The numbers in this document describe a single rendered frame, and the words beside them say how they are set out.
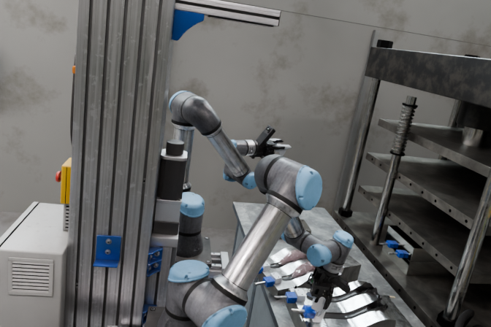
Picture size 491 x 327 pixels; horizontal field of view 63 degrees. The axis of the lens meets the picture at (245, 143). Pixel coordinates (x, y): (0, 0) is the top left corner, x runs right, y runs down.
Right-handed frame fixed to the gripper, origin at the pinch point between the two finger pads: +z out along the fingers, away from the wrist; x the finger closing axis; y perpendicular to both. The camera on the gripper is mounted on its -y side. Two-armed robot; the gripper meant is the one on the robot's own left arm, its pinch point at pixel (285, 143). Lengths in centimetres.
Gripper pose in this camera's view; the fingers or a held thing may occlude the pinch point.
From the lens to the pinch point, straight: 203.0
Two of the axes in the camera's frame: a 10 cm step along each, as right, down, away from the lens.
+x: 5.1, 4.2, -7.5
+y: -2.2, 9.1, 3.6
